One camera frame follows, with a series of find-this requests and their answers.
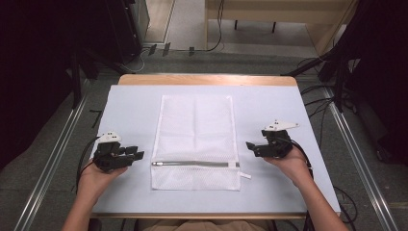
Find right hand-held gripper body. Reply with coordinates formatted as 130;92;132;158
254;119;300;159

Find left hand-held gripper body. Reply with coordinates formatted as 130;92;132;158
92;131;133;173

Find white mesh laundry bag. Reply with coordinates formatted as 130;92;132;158
150;94;252;192

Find person's left hand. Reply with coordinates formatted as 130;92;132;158
77;159;129;204

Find person's right hand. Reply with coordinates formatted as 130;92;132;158
263;145;314;189

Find white table mat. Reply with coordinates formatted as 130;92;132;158
91;84;342;216

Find wooden table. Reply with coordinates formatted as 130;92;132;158
90;74;342;221

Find black stand leg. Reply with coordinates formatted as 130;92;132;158
68;47;100;110

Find person's beige trousers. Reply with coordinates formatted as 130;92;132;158
140;218;272;231

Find black tripod stand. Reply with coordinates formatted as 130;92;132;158
282;18;364;114

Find black cabinet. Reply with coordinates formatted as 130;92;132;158
83;0;151;65

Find wooden bench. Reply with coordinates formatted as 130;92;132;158
205;0;360;56

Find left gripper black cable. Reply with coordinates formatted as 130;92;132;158
75;136;101;194

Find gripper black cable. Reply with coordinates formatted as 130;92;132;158
278;137;314;180
75;136;101;194

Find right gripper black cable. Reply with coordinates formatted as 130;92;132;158
278;137;314;180

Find black floor cables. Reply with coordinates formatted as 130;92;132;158
297;57;360;148

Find metal floor rail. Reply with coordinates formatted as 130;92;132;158
322;86;400;231
13;92;90;231

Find black hanging cable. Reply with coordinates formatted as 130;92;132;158
189;0;225;56

